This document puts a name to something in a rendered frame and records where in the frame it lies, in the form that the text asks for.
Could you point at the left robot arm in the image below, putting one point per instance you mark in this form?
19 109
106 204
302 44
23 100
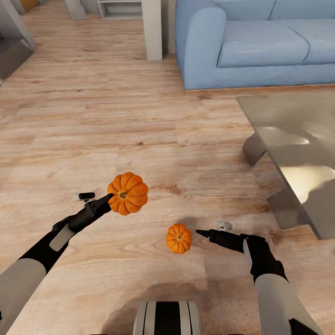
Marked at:
21 279

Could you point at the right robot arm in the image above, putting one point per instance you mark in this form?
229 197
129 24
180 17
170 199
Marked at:
281 311

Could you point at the robot trunk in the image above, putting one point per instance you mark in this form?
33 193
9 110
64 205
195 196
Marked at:
167 318

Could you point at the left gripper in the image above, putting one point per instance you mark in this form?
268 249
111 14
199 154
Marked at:
94 210

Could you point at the pumpkin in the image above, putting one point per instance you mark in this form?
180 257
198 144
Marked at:
178 239
129 193

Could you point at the stairs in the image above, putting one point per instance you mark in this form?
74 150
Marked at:
13 53

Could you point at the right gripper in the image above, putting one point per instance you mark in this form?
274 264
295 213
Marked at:
222 238

